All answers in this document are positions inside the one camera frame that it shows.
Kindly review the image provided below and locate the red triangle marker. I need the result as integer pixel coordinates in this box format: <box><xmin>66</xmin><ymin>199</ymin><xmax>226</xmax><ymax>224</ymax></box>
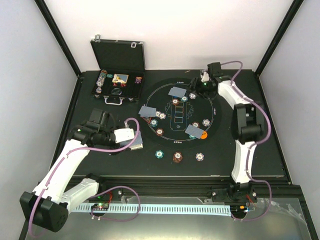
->
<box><xmin>142</xmin><ymin>117</ymin><xmax>152</xmax><ymax>124</ymax></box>

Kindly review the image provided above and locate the green chip top seat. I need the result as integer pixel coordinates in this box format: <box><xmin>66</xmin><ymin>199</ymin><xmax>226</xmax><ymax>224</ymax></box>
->
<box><xmin>180</xmin><ymin>96</ymin><xmax>188</xmax><ymax>102</ymax></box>

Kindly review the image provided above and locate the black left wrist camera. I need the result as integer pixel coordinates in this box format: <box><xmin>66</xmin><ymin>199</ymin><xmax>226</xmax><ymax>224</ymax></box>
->
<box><xmin>87</xmin><ymin>108</ymin><xmax>116</xmax><ymax>131</ymax></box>

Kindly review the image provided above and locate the white slotted cable duct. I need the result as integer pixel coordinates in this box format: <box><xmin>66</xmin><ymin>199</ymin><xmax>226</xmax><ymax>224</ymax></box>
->
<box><xmin>72</xmin><ymin>202</ymin><xmax>231</xmax><ymax>217</ymax></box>

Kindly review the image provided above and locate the blue card seat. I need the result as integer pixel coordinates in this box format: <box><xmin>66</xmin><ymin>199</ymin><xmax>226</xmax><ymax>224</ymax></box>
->
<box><xmin>138</xmin><ymin>105</ymin><xmax>157</xmax><ymax>118</ymax></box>

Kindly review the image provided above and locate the chip row in case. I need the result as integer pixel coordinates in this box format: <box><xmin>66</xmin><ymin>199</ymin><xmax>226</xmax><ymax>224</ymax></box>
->
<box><xmin>95</xmin><ymin>69</ymin><xmax>108</xmax><ymax>94</ymax></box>

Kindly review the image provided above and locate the card pack in case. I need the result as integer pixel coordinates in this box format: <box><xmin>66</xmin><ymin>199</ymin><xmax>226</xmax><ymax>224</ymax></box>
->
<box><xmin>112</xmin><ymin>73</ymin><xmax>129</xmax><ymax>84</ymax></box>

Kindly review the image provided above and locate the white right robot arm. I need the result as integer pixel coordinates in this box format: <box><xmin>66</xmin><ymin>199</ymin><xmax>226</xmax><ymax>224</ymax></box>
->
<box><xmin>187</xmin><ymin>76</ymin><xmax>265</xmax><ymax>202</ymax></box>

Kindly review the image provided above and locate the purple chip in case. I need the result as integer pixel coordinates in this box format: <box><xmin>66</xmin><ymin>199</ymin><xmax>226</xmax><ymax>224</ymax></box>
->
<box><xmin>135</xmin><ymin>77</ymin><xmax>143</xmax><ymax>84</ymax></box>

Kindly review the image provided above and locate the orange poker chip stack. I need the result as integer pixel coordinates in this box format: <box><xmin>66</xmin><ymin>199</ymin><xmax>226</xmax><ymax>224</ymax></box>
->
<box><xmin>172</xmin><ymin>152</ymin><xmax>183</xmax><ymax>163</ymax></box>

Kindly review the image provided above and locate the blue white poker chip stack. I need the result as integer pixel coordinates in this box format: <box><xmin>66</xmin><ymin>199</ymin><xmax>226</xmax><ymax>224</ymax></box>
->
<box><xmin>195</xmin><ymin>152</ymin><xmax>204</xmax><ymax>162</ymax></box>

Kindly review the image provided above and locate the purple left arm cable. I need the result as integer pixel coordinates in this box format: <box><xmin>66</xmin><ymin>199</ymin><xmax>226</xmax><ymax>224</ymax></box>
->
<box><xmin>27</xmin><ymin>117</ymin><xmax>141</xmax><ymax>238</ymax></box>

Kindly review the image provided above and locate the blue cards top seat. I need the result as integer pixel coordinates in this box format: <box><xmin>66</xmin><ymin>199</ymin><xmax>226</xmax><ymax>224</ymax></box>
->
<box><xmin>168</xmin><ymin>86</ymin><xmax>187</xmax><ymax>98</ymax></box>

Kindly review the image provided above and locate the blue playing card deck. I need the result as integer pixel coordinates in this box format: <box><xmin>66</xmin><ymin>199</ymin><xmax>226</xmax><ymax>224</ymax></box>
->
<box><xmin>129</xmin><ymin>131</ymin><xmax>143</xmax><ymax>151</ymax></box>

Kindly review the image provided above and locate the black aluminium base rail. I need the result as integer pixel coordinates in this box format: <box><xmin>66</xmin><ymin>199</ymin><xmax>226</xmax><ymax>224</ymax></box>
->
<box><xmin>102</xmin><ymin>176</ymin><xmax>305</xmax><ymax>202</ymax></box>

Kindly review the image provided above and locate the green poker chip stack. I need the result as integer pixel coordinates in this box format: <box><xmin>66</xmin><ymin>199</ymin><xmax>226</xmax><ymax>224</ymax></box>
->
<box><xmin>155</xmin><ymin>150</ymin><xmax>164</xmax><ymax>159</ymax></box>

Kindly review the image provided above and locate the orange dealer button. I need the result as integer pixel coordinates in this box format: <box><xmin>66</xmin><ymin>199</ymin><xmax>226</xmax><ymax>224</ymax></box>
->
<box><xmin>200</xmin><ymin>131</ymin><xmax>208</xmax><ymax>140</ymax></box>

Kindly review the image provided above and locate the round black poker mat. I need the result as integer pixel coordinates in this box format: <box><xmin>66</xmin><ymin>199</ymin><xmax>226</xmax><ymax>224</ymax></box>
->
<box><xmin>139</xmin><ymin>77</ymin><xmax>222</xmax><ymax>149</ymax></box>

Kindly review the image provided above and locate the blue cards bottom seat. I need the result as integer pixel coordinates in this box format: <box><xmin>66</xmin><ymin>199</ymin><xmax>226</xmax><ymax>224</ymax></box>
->
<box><xmin>184</xmin><ymin>124</ymin><xmax>204</xmax><ymax>139</ymax></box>

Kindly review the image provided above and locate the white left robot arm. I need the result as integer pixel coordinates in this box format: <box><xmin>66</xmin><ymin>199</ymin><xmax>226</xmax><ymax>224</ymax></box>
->
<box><xmin>19</xmin><ymin>117</ymin><xmax>140</xmax><ymax>238</ymax></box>

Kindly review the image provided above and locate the black poker chip case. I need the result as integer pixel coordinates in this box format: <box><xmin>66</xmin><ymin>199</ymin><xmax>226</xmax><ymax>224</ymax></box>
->
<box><xmin>90</xmin><ymin>34</ymin><xmax>146</xmax><ymax>106</ymax></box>

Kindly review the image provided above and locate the blue cards seat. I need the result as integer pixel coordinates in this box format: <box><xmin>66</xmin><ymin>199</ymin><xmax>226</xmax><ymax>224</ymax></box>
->
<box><xmin>184</xmin><ymin>124</ymin><xmax>204</xmax><ymax>139</ymax></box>
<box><xmin>168</xmin><ymin>86</ymin><xmax>187</xmax><ymax>98</ymax></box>

